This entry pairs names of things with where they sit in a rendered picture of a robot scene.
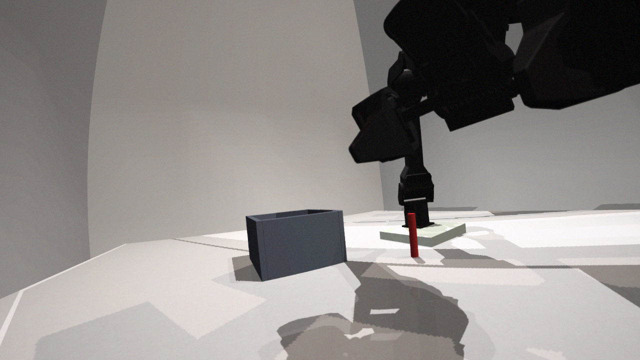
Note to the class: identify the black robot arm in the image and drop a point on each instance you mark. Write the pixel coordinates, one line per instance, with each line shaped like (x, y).
(425, 30)

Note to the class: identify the red peg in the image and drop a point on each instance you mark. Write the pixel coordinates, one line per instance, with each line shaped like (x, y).
(413, 235)

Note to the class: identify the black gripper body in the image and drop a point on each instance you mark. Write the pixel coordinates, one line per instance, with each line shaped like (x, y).
(474, 81)

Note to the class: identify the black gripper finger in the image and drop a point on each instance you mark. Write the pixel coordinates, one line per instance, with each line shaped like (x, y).
(547, 78)
(382, 137)

